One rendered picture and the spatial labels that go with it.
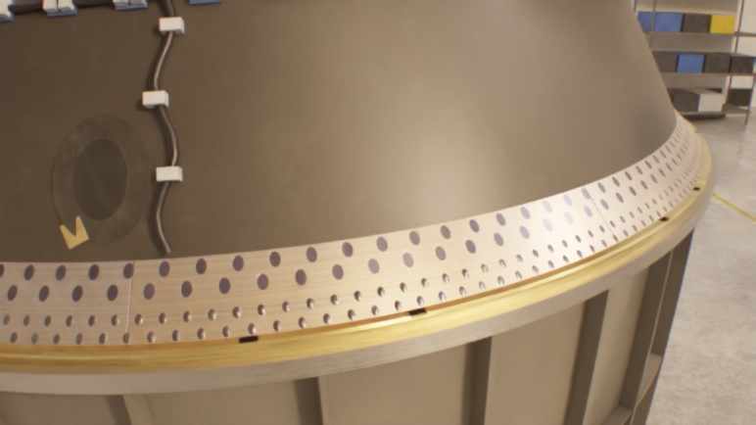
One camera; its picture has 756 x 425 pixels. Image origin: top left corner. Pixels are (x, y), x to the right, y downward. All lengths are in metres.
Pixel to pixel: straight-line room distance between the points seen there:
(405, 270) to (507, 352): 0.20
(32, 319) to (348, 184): 0.35
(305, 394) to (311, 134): 0.28
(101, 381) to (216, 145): 0.25
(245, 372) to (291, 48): 0.33
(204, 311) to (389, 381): 0.22
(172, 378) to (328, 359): 0.15
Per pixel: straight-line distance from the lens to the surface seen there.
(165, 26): 0.61
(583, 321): 0.79
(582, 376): 0.83
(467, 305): 0.56
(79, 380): 0.57
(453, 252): 0.59
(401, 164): 0.59
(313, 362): 0.52
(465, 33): 0.68
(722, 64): 7.18
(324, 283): 0.54
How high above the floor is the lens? 1.48
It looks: 23 degrees down
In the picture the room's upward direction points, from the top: 2 degrees counter-clockwise
